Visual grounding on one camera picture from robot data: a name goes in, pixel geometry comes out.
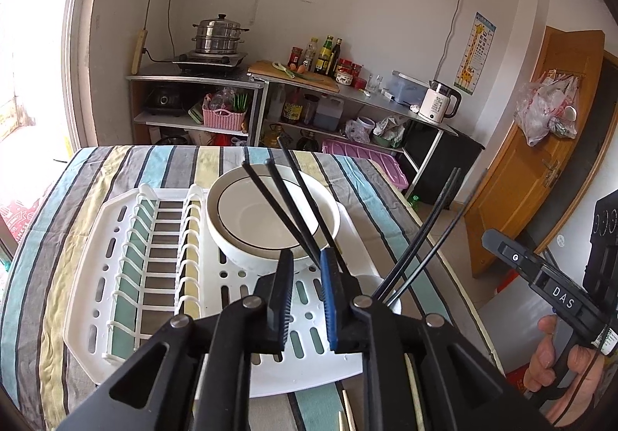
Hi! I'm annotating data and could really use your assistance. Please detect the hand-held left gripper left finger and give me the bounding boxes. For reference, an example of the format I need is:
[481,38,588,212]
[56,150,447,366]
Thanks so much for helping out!
[55,248,295,431]

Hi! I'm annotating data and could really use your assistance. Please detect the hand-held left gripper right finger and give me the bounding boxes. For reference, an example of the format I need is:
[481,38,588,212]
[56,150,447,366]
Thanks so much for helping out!
[320,247,556,431]

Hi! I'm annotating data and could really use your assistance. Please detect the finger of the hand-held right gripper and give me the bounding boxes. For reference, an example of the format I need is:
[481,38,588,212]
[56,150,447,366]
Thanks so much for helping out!
[482,228,605,346]

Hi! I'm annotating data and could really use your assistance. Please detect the white cup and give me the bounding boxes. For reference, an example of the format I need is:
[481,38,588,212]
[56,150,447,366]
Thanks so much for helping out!
[356,274,402,316]

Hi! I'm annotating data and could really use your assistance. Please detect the person's right hand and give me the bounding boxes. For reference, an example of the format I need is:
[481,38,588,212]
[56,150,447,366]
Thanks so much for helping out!
[524,315,618,427]

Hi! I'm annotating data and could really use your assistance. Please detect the white plastic dish rack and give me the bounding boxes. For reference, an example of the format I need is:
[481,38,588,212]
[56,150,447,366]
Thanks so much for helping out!
[63,182,402,399]

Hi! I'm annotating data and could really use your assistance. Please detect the wooden door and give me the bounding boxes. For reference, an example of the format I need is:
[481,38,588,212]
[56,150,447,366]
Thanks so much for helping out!
[464,26,606,278]

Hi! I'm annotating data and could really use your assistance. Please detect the white bowl black rim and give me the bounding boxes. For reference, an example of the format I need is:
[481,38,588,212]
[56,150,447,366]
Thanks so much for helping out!
[216,167,334,252]

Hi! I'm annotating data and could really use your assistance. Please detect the hanging plastic bag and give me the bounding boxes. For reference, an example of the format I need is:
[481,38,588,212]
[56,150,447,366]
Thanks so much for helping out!
[513,70,581,148]

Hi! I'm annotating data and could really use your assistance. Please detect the pink plastic tray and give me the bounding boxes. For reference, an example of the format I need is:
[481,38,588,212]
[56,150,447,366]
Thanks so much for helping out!
[322,138,412,194]

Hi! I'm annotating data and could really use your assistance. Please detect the white electric kettle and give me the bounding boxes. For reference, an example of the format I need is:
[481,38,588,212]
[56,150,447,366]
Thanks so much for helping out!
[418,80,463,123]

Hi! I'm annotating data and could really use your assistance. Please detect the crumpled plastic bags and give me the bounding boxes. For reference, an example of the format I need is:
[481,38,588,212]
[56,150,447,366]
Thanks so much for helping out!
[374,116,409,149]

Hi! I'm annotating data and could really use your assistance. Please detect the white plastic jug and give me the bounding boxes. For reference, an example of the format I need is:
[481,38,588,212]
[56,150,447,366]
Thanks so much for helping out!
[314,94,345,131]

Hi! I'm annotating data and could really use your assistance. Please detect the pink woven basket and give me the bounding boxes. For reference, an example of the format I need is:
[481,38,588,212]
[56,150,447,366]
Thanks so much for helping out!
[202,93,249,131]

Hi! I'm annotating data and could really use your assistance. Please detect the soy sauce bottle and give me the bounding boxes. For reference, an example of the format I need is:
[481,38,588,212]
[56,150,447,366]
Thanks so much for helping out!
[281,90,304,123]

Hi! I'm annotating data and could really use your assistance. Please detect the blue lid plastic container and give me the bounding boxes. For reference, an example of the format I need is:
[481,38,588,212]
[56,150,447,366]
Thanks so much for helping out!
[390,70,431,106]

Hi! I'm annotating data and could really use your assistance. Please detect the long metal counter shelf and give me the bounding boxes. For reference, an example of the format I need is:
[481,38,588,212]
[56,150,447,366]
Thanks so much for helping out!
[248,68,459,200]

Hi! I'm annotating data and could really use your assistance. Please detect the striped tablecloth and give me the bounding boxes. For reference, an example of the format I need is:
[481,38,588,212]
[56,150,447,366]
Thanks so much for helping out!
[0,144,505,431]

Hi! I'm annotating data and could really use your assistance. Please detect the green onion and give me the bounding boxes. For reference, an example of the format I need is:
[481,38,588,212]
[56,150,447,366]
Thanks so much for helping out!
[273,61,319,80]

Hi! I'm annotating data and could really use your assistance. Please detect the wooden cutting board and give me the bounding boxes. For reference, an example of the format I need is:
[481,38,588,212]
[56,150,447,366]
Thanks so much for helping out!
[248,59,341,94]

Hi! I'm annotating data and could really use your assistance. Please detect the dark sauce bottle green label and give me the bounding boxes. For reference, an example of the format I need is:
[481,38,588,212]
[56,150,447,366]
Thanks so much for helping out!
[316,36,335,75]

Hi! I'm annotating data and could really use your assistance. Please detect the clear bottle yellow cap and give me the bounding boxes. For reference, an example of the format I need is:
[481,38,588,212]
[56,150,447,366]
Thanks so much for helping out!
[303,37,319,72]

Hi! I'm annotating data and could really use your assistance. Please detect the black gas stove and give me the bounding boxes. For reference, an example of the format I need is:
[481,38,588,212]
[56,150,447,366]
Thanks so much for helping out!
[172,51,248,75]

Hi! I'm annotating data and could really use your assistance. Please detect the short metal counter shelf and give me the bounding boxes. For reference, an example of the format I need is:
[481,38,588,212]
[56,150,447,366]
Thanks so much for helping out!
[126,63,268,149]

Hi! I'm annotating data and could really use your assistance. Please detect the red floor mat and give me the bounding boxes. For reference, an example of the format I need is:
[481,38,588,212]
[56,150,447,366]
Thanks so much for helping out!
[0,199,39,243]

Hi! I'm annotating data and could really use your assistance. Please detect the steel steamer pot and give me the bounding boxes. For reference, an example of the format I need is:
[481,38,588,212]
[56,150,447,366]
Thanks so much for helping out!
[192,14,250,56]

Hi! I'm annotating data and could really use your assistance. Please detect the sliding glass door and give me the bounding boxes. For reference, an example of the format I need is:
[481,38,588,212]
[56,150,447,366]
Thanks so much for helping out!
[0,0,104,152]

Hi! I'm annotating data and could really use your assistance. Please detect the brass door handle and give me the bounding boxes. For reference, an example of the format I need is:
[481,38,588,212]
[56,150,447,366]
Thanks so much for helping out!
[543,158,563,187]

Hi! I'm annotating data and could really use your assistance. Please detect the giraffe wall poster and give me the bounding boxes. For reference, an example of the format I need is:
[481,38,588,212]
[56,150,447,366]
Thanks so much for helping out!
[455,12,498,92]

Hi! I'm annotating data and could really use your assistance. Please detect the air conditioner cable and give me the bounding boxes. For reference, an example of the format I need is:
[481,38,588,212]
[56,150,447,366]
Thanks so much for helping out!
[432,0,471,84]

